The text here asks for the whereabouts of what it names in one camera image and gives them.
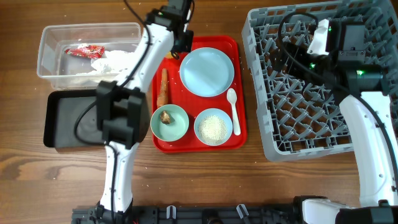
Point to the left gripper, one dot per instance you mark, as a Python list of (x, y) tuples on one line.
[(186, 46)]

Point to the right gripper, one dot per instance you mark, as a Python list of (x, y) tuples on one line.
[(296, 51)]

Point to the yellow plastic cup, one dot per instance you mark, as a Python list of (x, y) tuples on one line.
[(169, 55)]

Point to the light blue plate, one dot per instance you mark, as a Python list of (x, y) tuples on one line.
[(206, 72)]

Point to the white plastic spoon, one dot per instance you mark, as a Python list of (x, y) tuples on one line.
[(232, 99)]

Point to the white napkin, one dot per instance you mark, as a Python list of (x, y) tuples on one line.
[(114, 61)]

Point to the orange carrot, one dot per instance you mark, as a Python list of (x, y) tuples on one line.
[(162, 98)]

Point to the red snack wrapper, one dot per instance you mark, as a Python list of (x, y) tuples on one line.
[(87, 51)]

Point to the light blue rice bowl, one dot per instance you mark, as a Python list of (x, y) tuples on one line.
[(218, 112)]

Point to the brown food scrap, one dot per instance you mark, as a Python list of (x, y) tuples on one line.
[(165, 117)]

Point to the white rice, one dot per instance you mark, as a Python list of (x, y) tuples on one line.
[(212, 130)]

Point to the green bowl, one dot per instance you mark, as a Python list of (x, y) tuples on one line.
[(179, 123)]

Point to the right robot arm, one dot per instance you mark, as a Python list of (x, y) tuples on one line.
[(361, 93)]

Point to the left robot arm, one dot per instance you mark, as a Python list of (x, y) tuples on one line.
[(122, 112)]

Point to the grey dishwasher rack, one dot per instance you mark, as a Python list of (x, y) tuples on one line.
[(301, 121)]

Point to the clear plastic waste bin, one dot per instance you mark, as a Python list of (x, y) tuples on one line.
[(61, 69)]

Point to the black waste tray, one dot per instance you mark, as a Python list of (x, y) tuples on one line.
[(63, 109)]

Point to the red serving tray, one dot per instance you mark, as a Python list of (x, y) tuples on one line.
[(197, 100)]

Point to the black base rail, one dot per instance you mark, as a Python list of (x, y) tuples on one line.
[(285, 213)]

